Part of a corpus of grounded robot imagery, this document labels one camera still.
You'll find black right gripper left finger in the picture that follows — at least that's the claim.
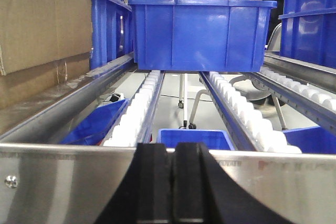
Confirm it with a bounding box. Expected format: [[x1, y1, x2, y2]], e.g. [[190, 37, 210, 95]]
[[95, 143, 171, 223]]

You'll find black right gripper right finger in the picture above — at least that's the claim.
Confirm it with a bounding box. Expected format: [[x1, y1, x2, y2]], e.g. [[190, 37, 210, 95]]
[[172, 143, 290, 223]]

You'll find brown cardboard carton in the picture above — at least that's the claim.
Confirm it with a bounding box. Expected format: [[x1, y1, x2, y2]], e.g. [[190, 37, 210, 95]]
[[1, 0, 92, 108]]

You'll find blue bin below centre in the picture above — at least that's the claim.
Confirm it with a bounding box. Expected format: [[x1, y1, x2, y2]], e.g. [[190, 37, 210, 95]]
[[156, 129, 235, 151]]

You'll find blue bin below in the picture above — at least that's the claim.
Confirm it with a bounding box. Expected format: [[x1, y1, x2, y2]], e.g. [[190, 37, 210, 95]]
[[156, 129, 235, 151], [283, 126, 335, 154], [59, 99, 129, 145]]

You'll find left white roller track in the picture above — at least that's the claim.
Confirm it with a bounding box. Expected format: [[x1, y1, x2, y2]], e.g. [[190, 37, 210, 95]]
[[101, 70, 162, 147]]

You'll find white roller track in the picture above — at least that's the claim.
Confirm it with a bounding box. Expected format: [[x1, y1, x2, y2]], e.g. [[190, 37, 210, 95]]
[[101, 70, 162, 147], [199, 72, 302, 154], [260, 67, 335, 112]]

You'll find middle white roller track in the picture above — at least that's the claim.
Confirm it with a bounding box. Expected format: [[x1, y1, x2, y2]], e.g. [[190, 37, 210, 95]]
[[199, 72, 302, 154]]

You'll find blue bin below left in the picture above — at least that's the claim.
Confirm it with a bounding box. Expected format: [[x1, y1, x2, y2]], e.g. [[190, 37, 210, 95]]
[[59, 99, 129, 145]]

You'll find rolling chair base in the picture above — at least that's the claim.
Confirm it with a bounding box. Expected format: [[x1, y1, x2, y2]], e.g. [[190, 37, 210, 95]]
[[177, 73, 288, 130]]

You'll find blue bin below right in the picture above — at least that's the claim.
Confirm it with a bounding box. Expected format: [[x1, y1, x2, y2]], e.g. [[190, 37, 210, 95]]
[[283, 126, 335, 154]]

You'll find right white roller track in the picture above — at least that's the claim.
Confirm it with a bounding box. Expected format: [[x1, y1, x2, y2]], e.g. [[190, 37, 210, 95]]
[[260, 67, 335, 112]]

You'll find large blue plastic bin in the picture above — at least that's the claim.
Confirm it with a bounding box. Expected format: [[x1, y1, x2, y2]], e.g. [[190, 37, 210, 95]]
[[129, 0, 277, 72]]

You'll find blue crate left of bin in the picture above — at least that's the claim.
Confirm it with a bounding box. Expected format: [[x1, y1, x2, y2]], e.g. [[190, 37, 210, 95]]
[[90, 0, 133, 70]]

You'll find stacked blue crates right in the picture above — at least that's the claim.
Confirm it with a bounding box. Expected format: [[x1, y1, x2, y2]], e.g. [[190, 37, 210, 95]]
[[279, 0, 335, 68]]

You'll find metal roller shelf frame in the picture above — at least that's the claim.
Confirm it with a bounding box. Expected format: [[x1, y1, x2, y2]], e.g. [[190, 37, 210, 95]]
[[1, 54, 335, 223]]

